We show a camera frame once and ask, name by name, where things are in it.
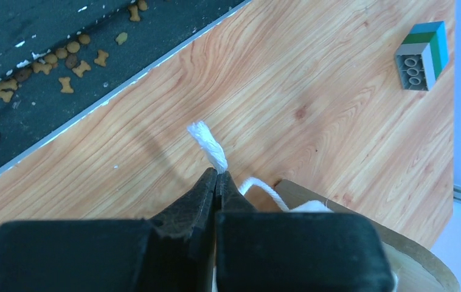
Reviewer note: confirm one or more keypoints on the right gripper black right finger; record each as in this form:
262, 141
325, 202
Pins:
295, 251

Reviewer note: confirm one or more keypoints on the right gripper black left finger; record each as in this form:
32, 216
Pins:
172, 251

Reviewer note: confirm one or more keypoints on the pink unicorn drawstring bag blanket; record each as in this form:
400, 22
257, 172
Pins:
216, 156

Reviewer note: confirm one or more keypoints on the wooden striped pet bed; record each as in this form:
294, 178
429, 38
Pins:
416, 267

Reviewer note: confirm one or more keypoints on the blue green grey block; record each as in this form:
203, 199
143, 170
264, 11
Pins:
422, 56

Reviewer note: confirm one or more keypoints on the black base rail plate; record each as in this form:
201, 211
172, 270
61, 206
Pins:
60, 60

